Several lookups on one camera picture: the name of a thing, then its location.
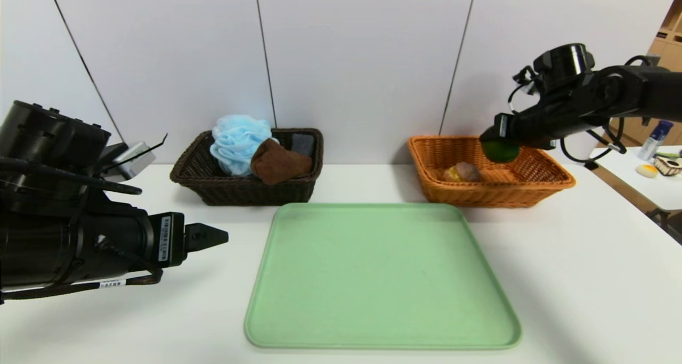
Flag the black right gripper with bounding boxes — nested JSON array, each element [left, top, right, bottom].
[[479, 112, 556, 151]]

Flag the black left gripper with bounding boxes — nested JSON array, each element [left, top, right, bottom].
[[88, 206, 229, 281]]

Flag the green lime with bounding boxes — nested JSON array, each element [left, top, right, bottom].
[[482, 139, 521, 164]]

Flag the pink round bread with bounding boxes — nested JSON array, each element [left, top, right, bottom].
[[442, 161, 483, 184]]

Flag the light blue bath loofah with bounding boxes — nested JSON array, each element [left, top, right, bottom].
[[209, 114, 280, 177]]

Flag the brown towel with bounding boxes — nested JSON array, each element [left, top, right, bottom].
[[250, 139, 314, 186]]

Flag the grey towel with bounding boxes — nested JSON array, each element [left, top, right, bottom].
[[290, 133, 316, 158]]

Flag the dark brown wicker basket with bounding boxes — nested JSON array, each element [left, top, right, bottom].
[[170, 128, 324, 206]]

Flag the orange wicker basket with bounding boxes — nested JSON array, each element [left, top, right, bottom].
[[408, 135, 576, 209]]

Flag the white side table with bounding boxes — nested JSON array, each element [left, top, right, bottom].
[[588, 147, 682, 245]]

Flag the clear bottle with blue cap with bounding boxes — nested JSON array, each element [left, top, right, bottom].
[[638, 120, 673, 162]]

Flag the light green plastic tray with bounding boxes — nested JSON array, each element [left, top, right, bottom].
[[245, 203, 523, 350]]

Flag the brown white round container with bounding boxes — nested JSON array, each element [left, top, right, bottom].
[[653, 156, 682, 177]]

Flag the light wooden cabinet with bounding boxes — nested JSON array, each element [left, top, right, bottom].
[[607, 0, 682, 149]]

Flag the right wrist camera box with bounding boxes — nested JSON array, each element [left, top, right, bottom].
[[512, 67, 540, 96]]

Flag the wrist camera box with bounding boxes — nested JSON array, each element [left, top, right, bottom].
[[104, 141, 158, 183], [512, 67, 540, 96]]

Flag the thin left gripper cable white tag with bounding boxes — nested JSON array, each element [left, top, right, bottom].
[[0, 268, 164, 302]]

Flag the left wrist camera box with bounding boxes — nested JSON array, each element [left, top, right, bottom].
[[104, 141, 158, 183]]

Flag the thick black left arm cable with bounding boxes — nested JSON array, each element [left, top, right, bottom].
[[0, 156, 143, 196]]

